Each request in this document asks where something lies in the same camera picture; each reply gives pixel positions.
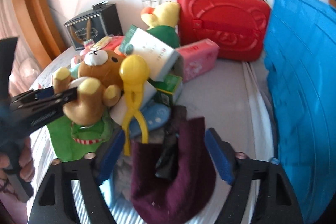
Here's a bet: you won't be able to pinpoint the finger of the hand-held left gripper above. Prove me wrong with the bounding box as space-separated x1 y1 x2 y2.
14 88 57 103
9 88 80 133

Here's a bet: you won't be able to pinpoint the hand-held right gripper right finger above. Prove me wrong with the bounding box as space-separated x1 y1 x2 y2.
205 128 305 224

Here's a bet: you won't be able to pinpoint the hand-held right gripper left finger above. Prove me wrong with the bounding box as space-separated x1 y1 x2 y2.
28 130 126 224

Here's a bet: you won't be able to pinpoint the maroon knit hat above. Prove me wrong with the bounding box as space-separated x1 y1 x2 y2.
130 116 216 224

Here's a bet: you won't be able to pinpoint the brown bear plush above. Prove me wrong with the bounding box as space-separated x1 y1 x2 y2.
52 48 127 127

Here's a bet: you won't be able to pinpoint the blue plastic crate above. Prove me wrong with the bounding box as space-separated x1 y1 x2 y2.
263 0 336 224

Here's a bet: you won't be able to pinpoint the grey round desktop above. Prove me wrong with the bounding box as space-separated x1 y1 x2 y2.
26 46 279 224

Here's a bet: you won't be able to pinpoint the person's left hand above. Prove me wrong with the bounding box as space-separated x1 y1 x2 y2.
0 139 35 184

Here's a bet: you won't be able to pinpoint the white plastic bag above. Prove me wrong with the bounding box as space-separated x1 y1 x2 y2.
15 58 41 84

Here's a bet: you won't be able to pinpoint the green plush toy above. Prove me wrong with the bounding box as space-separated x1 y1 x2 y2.
47 110 114 163

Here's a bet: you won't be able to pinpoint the black cloth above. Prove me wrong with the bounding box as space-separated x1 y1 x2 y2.
154 105 190 180

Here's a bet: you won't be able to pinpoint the sheer pink curtain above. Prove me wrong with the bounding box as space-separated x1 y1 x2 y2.
0 0 41 90

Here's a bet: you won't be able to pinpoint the yellow plastic tongs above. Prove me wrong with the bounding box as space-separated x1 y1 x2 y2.
119 54 151 157

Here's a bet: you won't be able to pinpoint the pink snack box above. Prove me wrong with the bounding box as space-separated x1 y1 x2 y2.
79 35 124 63

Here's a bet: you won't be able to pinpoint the black gift bag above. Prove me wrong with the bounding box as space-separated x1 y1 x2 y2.
64 3 124 51

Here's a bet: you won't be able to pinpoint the dark green box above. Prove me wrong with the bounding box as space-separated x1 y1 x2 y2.
153 74 183 107

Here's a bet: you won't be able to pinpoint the pink tissue packet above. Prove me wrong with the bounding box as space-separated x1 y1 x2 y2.
174 38 220 83

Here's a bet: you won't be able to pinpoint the white green carton box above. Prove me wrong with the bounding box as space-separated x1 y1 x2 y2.
119 24 182 82

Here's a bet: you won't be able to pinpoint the red bear-embossed suitcase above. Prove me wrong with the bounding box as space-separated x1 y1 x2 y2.
177 0 271 62

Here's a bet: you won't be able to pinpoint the yellow duck plush green shirt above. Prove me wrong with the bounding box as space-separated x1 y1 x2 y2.
140 2 182 49

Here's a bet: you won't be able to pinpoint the orange wooden door frame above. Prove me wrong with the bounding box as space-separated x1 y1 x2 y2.
19 0 67 63

